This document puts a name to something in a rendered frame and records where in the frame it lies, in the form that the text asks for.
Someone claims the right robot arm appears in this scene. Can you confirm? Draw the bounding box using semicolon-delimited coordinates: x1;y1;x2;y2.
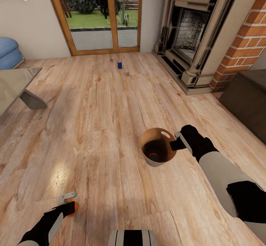
170;126;266;245

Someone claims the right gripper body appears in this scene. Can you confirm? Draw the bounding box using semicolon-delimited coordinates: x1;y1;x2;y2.
170;139;186;151

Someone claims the robot trunk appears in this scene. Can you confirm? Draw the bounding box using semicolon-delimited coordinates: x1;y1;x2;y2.
108;230;158;246

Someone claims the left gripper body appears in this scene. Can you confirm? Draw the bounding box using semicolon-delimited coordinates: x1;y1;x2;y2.
59;201;75;216

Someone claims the trash can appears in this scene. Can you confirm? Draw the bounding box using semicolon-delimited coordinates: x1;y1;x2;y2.
140;127;177;167

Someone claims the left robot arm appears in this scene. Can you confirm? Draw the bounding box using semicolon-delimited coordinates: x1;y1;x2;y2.
17;191;78;246

